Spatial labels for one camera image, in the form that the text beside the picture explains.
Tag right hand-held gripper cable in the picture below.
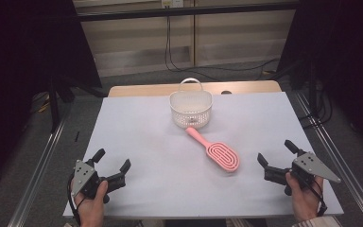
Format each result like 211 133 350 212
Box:
299 175 328 218

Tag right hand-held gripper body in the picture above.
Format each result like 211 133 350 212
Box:
283 148 342 197

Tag light wooden table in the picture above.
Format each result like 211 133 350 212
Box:
107 79 283 98

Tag white perforated plastic basket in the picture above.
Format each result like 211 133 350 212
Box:
168 77 214 130

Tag black floor cables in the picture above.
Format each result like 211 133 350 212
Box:
298 84 334 128

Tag aluminium floor rail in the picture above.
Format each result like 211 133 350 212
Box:
7 118 68 227
295 91 363 227

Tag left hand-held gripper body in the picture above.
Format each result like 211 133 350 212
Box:
71 158 118 204

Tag black curtain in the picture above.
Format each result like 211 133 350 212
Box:
277 0 363 159
0 0 104 197

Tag black horizontal bar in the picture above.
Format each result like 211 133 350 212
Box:
75 1 299 23

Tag black wall cable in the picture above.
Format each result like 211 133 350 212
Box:
164 15 281 81

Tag left hand-held gripper cable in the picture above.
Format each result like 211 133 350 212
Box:
66 171 83 227

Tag person's left hand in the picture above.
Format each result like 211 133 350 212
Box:
70 179 109 227

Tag white table mat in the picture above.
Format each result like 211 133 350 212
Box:
62 91 345 220

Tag white wall power outlet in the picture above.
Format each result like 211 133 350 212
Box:
161 0 184 9

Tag person's right hand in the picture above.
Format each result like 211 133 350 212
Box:
285 171 324 222

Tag hand-held gripper cable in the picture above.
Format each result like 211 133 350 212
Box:
299 175 328 218
66 171 83 227

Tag pink hairbrush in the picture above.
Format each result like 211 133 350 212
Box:
184 126 241 173

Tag black metal stand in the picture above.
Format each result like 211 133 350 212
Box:
48 75 77 134

